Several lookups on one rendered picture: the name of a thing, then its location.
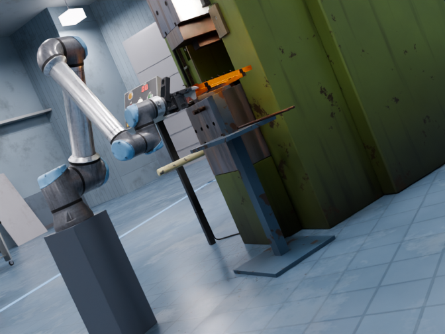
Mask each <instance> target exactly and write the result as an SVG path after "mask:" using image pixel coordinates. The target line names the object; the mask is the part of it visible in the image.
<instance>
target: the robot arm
mask: <svg viewBox="0 0 445 334"><path fill-rule="evenodd" d="M87 55H88V49H87V46H86V43H85V42H84V41H83V40H82V39H81V38H80V37H78V36H75V35H73V36H70V35H68V36H63V37H59V38H50V39H48V40H45V41H44V42H43V43H42V44H41V45H40V47H39V49H38V53H37V62H38V66H39V68H40V69H41V71H42V72H43V73H44V75H46V76H51V77H52V78H53V79H54V80H55V82H56V83H57V84H58V85H59V86H60V87H61V88H62V92H63V97H64V105H65V110H66V119H67V123H68V131H69V136H70V144H71V150H72V155H71V156H70V157H69V165H70V166H69V167H68V166H66V164H63V165H61V166H59V167H57V168H55V169H53V170H51V171H49V172H47V173H45V174H43V175H41V176H40V177H38V179H37V180H38V184H39V186H40V189H41V191H42V194H43V196H44V198H45V200H46V202H47V204H48V207H49V208H50V210H51V212H52V215H53V222H54V230H55V232H56V233H57V232H59V231H62V230H64V229H67V228H69V227H72V226H74V225H76V224H78V223H81V222H82V221H85V220H86V219H89V218H90V217H92V216H94V213H93V211H92V210H91V209H90V208H89V207H88V206H87V205H86V204H85V203H84V202H83V200H82V198H81V195H83V194H86V193H88V192H90V191H92V190H94V189H96V188H100V187H101V186H102V185H103V184H105V183H106V182H107V180H108V179H109V167H108V165H107V163H106V161H105V160H103V158H101V157H100V154H98V153H97V152H96V151H95V144H94V139H93V129H92V124H91V123H93V124H94V125H95V126H96V127H97V129H98V130H99V131H100V132H101V133H102V135H103V136H104V137H105V138H106V139H107V140H108V141H109V142H110V144H111V151H112V153H113V155H114V157H115V158H116V159H118V160H120V161H126V160H131V159H133V158H134V157H136V156H138V155H141V154H145V155H148V154H151V153H153V152H156V151H157V150H159V149H161V148H162V147H163V145H164V144H163V142H162V138H161V137H160V134H159V132H158V130H157V128H156V125H155V123H154V120H153V119H156V118H158V117H161V116H164V117H165V116H167V115H170V114H172V113H176V112H178V111H181V110H183V109H185V108H186V107H189V106H188V103H189V97H190V98H192V100H196V99H197V97H196V93H195V90H196V89H198V88H199V87H197V86H193V87H189V88H186V89H183V90H181V91H180V90H179V91H176V92H174V93H170V77H167V76H166V77H164V78H162V79H161V91H160V97H158V96H155V97H151V98H149V99H146V100H144V101H141V102H138V103H135V104H132V105H130V106H128V107H127V108H126V109H125V111H124V117H125V120H126V122H127V124H128V126H129V127H132V128H133V127H134V130H135V131H136V133H135V134H133V135H131V134H130V133H129V132H128V131H127V130H126V129H125V128H124V127H123V126H122V125H121V124H120V123H119V122H118V121H117V119H116V118H115V117H114V116H113V115H112V114H111V112H110V111H109V110H108V109H107V108H106V107H105V106H104V105H103V104H102V103H101V102H100V100H99V99H98V98H97V97H96V96H95V95H94V94H93V92H92V91H91V90H90V89H89V88H88V87H87V86H86V80H85V71H84V60H85V59H86V58H87ZM182 94H183V95H182Z"/></svg>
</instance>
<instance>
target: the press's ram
mask: <svg viewBox="0 0 445 334"><path fill-rule="evenodd" d="M146 1H147V4H148V6H149V8H150V10H151V12H152V15H153V17H154V20H155V22H156V24H157V26H158V29H159V31H160V34H161V35H162V38H166V36H167V35H168V34H169V33H170V32H171V31H172V30H173V29H174V28H175V27H176V26H177V25H180V24H182V23H186V22H188V21H192V20H194V19H198V18H201V17H204V16H207V15H210V14H209V12H208V10H209V7H208V6H207V7H203V8H202V4H201V2H200V0H146Z"/></svg>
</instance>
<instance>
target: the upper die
mask: <svg viewBox="0 0 445 334"><path fill-rule="evenodd" d="M214 31H216V28H215V26H214V24H213V21H212V19H211V16H210V15H207V16H204V17H201V18H198V19H194V20H192V21H188V22H186V23H182V24H180V25H177V26H176V27H175V28H174V29H173V30H172V31H171V32H170V33H169V34H168V35H167V36H166V38H167V40H168V43H169V45H170V48H171V50H172V51H173V50H176V49H178V48H182V47H184V46H188V45H190V44H192V43H191V41H193V40H194V39H195V38H197V37H199V36H203V35H205V34H209V33H211V32H214Z"/></svg>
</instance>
